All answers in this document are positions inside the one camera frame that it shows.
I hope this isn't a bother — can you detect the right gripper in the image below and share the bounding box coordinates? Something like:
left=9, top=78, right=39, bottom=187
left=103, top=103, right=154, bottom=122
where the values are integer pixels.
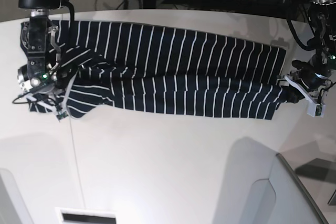
left=26, top=66, right=78, bottom=117

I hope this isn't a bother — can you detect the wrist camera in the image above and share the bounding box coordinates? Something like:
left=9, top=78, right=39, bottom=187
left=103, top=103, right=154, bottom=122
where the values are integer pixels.
left=315, top=103, right=326, bottom=117
left=56, top=110, right=68, bottom=121

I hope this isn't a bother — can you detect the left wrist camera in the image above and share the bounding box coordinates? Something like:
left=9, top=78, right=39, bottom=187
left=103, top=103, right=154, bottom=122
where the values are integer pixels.
left=315, top=103, right=326, bottom=117

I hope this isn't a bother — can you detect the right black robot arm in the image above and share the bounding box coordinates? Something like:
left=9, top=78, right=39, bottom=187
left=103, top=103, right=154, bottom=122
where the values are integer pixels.
left=12, top=0, right=78, bottom=120

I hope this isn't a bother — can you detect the navy white striped t-shirt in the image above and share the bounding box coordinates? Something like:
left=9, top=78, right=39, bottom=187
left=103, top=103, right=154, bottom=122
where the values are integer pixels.
left=20, top=19, right=301, bottom=122

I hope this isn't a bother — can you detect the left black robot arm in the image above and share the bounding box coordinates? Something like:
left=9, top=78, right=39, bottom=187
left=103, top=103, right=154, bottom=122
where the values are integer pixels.
left=282, top=0, right=335, bottom=117

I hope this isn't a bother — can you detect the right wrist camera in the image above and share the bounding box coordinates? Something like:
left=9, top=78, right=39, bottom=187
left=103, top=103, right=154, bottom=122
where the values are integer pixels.
left=56, top=110, right=68, bottom=121

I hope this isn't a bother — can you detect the grey robot base cover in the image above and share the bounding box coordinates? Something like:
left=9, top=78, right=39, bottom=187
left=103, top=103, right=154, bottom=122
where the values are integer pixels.
left=213, top=137, right=328, bottom=223
left=1, top=168, right=34, bottom=223

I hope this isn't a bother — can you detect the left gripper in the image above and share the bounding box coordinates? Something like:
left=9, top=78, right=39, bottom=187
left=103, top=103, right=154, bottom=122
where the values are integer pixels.
left=278, top=60, right=331, bottom=118

